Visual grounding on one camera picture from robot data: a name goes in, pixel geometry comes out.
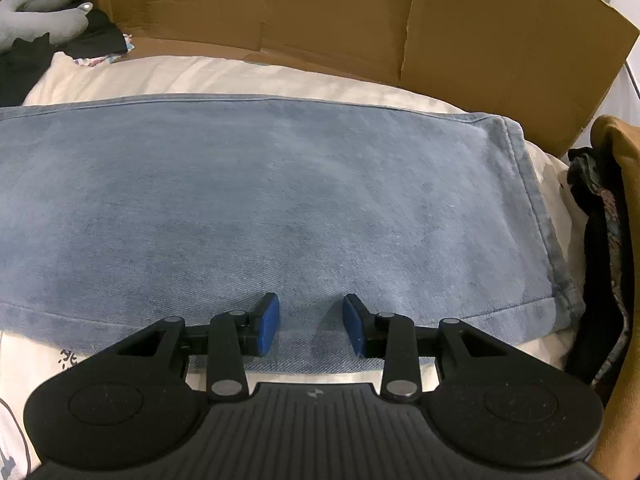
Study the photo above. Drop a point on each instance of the brown cardboard sheet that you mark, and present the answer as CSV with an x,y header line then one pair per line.
x,y
350,15

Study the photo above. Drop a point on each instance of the cream printed bed sheet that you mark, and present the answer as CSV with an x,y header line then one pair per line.
x,y
200,77

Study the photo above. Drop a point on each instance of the mustard brown cloth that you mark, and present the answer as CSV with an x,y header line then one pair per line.
x,y
627,160

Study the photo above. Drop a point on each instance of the black garment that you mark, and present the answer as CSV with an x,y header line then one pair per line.
x,y
30,67

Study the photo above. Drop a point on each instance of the white floral cloth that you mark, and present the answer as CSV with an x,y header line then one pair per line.
x,y
97,57

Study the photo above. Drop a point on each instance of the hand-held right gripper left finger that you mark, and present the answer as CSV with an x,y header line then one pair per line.
x,y
268,322

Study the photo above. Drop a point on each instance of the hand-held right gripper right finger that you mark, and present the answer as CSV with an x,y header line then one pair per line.
x,y
352,325

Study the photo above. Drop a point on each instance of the dark patterned cloth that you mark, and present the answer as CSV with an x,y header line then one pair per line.
x,y
600,260

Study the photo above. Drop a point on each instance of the blue denim jeans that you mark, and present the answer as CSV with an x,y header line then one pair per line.
x,y
275,200

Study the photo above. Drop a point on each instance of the grey plush toy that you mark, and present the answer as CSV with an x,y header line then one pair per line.
x,y
45,17

